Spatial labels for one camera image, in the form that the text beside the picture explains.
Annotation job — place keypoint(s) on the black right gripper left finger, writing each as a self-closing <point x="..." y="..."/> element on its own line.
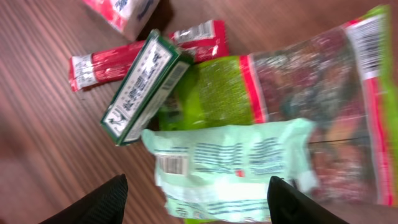
<point x="104" y="205"/>

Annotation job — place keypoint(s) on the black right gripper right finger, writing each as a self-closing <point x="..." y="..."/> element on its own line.
<point x="287" y="205"/>

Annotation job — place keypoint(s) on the mint green wipes pack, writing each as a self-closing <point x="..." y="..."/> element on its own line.
<point x="223" y="173"/>

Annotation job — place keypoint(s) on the green snack bag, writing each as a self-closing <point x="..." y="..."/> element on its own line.
<point x="340" y="79"/>

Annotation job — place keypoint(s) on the red stick sachet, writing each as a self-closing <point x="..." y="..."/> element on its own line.
<point x="205" y="41"/>

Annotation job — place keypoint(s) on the green white medicine box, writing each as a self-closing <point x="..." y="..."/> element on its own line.
<point x="154" y="73"/>

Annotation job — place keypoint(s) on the red tissue pack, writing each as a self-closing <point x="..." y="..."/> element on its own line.
<point x="128" y="17"/>

